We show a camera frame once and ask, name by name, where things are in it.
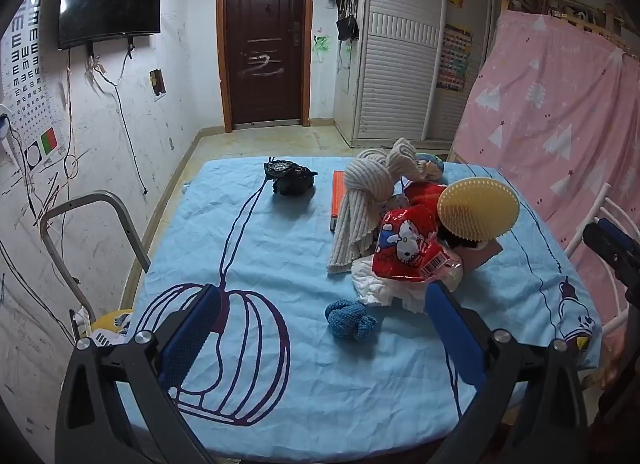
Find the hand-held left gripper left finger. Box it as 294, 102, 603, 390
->
55, 284, 231, 464

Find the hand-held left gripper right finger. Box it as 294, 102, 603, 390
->
424, 281, 591, 464

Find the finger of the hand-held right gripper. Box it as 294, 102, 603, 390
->
582, 216, 640, 277

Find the paper wad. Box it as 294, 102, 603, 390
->
350, 259, 461, 315

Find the beige knotted knit scarf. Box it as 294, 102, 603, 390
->
327, 138, 428, 275

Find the white metal chair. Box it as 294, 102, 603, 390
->
562, 181, 640, 345

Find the pink card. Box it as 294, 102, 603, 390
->
457, 239, 506, 272

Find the yellow plastic basin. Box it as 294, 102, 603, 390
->
87, 308, 135, 345

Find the red cartoon snack packet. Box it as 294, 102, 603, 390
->
372, 204, 463, 285

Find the blue knitted toy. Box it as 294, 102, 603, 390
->
325, 298, 378, 342

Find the yellow round bristle brush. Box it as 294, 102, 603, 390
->
437, 176, 521, 245

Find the light blue printed tablecloth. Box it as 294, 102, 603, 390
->
117, 156, 601, 450

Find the plain red plastic packet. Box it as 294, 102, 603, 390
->
402, 181, 448, 207

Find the pink tree print curtain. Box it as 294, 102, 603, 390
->
452, 9, 640, 340

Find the colourful small ball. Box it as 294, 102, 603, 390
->
415, 153, 446, 182

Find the orange box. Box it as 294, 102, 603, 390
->
327, 170, 348, 235

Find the black plastic bag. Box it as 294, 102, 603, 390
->
264, 156, 318, 196

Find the white slatted wardrobe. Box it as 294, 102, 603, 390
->
332, 0, 506, 150

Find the white eye chart poster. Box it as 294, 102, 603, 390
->
0, 0, 68, 165

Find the dark brown door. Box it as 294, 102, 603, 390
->
216, 0, 317, 132

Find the grey metal chair frame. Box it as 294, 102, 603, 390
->
40, 190, 152, 340

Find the black wall cable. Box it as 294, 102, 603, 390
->
85, 44, 148, 195

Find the wooden bed frame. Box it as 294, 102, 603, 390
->
500, 0, 640, 55

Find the colourful grid wall poster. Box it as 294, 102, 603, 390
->
437, 24, 473, 92

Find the white wall socket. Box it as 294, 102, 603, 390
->
0, 106, 15, 160

